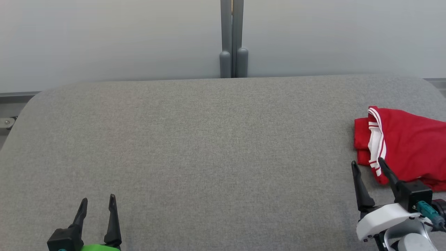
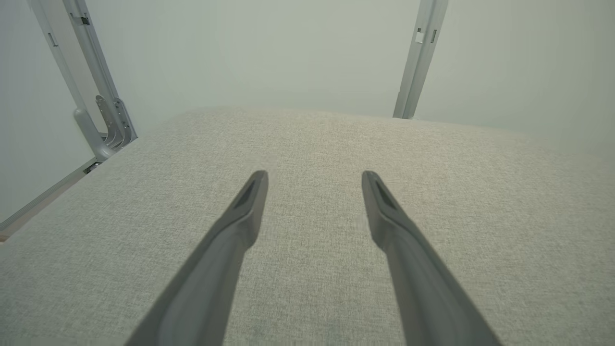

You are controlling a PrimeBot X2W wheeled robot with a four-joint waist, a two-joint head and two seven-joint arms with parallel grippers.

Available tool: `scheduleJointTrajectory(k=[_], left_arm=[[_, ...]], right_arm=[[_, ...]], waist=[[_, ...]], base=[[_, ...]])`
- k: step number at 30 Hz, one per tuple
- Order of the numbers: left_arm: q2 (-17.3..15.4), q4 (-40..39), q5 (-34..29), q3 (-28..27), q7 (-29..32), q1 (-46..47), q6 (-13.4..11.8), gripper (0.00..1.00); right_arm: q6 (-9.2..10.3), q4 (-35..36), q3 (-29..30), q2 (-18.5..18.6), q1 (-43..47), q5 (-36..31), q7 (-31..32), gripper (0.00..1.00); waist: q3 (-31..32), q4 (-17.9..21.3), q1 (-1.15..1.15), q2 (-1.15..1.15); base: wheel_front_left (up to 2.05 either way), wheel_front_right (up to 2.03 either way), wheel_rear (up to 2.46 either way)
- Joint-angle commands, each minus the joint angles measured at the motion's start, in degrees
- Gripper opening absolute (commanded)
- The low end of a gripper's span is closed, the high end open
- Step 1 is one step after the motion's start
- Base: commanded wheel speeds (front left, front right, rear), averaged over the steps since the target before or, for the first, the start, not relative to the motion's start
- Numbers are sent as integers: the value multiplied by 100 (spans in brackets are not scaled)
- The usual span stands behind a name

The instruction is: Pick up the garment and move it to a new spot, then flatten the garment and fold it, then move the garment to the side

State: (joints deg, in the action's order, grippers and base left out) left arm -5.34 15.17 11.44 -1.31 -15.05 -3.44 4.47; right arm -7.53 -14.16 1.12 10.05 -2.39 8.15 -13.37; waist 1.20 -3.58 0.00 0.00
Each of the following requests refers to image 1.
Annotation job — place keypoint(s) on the round metal floor disc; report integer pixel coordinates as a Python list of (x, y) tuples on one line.
[(6, 122)]

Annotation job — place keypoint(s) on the grey partition post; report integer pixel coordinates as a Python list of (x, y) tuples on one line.
[(240, 42), (225, 42)]

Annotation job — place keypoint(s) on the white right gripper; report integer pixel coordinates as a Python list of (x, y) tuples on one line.
[(383, 219)]

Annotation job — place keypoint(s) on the red jersey with white sleeves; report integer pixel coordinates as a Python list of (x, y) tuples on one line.
[(411, 146)]

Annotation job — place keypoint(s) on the teal right camera connector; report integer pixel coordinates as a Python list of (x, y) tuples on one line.
[(428, 212)]

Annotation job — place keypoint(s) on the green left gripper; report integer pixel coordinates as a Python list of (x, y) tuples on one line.
[(99, 248)]

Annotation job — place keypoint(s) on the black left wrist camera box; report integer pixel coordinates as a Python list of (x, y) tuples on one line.
[(64, 238)]

